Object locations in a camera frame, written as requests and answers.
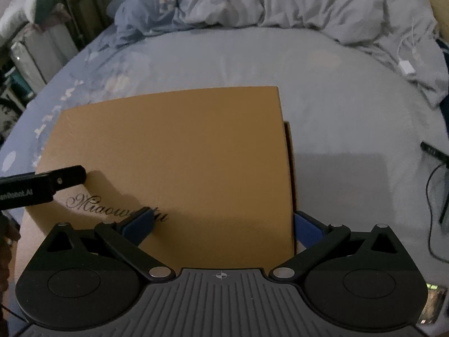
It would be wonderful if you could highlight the brown cardboard box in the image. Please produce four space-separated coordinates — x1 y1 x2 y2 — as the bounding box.
13 120 299 288

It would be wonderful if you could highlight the smartphone with lit screen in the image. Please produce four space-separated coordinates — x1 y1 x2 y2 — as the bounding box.
419 283 448 325

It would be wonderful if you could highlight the white green plush toy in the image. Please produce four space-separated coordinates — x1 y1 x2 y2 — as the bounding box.
1 0 59 40

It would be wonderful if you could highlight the teal plastic bin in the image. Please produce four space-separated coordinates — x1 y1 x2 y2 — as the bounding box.
1 68 25 113

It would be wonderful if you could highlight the black tripod with grey handle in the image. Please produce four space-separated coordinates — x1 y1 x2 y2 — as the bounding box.
420 142 448 236

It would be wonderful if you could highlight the brown cardboard box lid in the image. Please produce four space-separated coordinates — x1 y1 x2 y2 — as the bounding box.
26 85 295 271

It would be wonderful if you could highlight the white charger with cable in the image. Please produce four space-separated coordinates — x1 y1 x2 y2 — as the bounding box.
397 17 417 77

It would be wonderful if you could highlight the grey blue duvet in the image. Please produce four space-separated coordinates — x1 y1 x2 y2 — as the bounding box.
107 0 448 107

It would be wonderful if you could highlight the wooden headboard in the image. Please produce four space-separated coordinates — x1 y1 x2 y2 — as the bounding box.
429 0 449 25

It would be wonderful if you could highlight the black cable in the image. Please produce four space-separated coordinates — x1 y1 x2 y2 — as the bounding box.
426 162 449 262

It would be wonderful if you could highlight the silver grey storage bag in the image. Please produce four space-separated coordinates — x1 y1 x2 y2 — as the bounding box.
10 24 78 94

